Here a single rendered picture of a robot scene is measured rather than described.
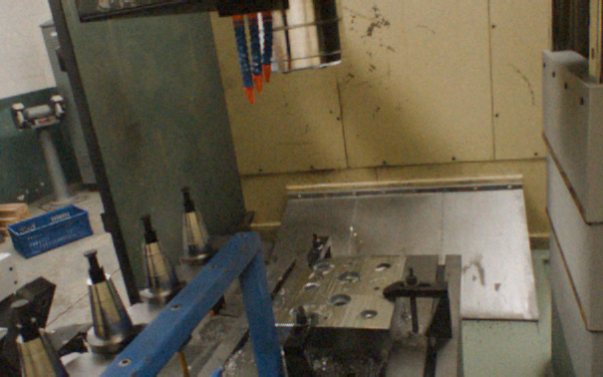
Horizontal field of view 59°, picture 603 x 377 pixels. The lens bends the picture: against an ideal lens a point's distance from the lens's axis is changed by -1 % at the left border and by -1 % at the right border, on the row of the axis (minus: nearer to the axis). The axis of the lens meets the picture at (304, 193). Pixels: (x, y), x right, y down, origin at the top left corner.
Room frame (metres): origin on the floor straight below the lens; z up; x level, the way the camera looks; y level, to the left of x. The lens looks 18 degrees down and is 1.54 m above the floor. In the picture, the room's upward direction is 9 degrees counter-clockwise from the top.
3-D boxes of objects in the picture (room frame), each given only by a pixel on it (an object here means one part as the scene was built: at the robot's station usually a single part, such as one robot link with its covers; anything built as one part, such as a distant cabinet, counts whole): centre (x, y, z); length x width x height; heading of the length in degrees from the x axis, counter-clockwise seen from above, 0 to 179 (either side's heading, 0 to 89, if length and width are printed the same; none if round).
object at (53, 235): (4.46, 2.24, 0.11); 0.62 x 0.42 x 0.22; 130
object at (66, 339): (0.61, 0.37, 1.17); 0.12 x 0.08 x 0.09; 71
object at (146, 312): (0.62, 0.23, 1.21); 0.07 x 0.05 x 0.01; 71
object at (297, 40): (1.00, -0.04, 1.52); 0.16 x 0.16 x 0.12
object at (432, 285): (0.95, -0.19, 0.97); 0.13 x 0.03 x 0.15; 71
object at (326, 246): (1.21, -0.01, 0.97); 0.13 x 0.03 x 0.15; 161
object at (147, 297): (0.67, 0.21, 1.21); 0.06 x 0.06 x 0.03
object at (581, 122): (0.85, -0.46, 1.16); 0.48 x 0.05 x 0.51; 161
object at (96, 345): (0.56, 0.25, 1.22); 0.06 x 0.06 x 0.03
